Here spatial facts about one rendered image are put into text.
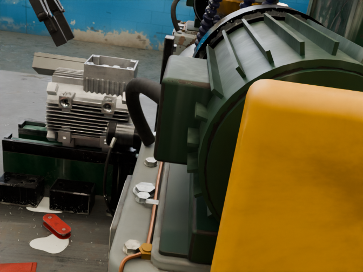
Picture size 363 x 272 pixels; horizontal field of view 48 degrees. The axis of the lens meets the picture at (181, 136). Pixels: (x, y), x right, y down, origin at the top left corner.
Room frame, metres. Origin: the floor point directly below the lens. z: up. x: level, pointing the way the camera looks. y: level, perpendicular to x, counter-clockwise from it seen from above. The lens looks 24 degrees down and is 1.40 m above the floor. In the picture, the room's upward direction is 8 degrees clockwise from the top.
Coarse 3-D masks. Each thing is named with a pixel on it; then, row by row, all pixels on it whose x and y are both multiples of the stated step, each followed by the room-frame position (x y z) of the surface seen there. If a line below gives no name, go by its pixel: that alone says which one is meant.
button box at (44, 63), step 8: (40, 56) 1.20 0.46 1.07; (48, 56) 1.20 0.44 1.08; (56, 56) 1.21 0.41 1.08; (64, 56) 1.21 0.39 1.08; (32, 64) 1.18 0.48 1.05; (40, 64) 1.19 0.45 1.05; (48, 64) 1.19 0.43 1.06; (56, 64) 1.19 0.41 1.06; (64, 64) 1.19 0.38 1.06; (72, 64) 1.20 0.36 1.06; (80, 64) 1.20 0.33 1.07; (40, 72) 1.22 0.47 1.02; (48, 72) 1.21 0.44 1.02
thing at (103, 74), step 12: (96, 60) 1.01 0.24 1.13; (108, 60) 1.03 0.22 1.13; (120, 60) 1.03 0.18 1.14; (132, 60) 1.03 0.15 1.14; (84, 72) 0.93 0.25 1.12; (96, 72) 0.93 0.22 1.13; (108, 72) 0.93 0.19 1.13; (120, 72) 0.93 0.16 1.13; (132, 72) 0.94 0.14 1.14; (84, 84) 0.93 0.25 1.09; (96, 84) 0.93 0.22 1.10; (108, 84) 0.93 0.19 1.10; (120, 84) 0.93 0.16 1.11
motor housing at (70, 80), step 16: (64, 80) 0.94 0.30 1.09; (80, 80) 0.94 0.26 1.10; (48, 96) 0.91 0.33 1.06; (80, 96) 0.92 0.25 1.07; (96, 96) 0.92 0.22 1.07; (112, 96) 0.93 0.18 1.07; (48, 112) 0.89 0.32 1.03; (64, 112) 0.89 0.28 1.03; (80, 112) 0.90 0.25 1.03; (96, 112) 0.89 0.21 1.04; (128, 112) 0.91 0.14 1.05; (48, 128) 0.90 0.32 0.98; (64, 128) 0.89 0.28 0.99; (80, 128) 0.89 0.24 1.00; (96, 128) 0.90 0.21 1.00; (80, 144) 0.93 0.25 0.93; (96, 144) 0.93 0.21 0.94
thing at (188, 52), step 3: (192, 45) 1.34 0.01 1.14; (195, 45) 1.32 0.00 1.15; (186, 48) 1.36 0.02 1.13; (189, 48) 1.32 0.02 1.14; (192, 48) 1.29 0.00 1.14; (183, 51) 1.35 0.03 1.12; (186, 51) 1.30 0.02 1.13; (189, 51) 1.27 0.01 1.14; (192, 51) 1.24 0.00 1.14; (180, 54) 1.35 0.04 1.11; (183, 54) 1.30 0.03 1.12; (186, 54) 1.26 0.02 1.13; (189, 54) 1.23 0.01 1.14; (192, 54) 1.20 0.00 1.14
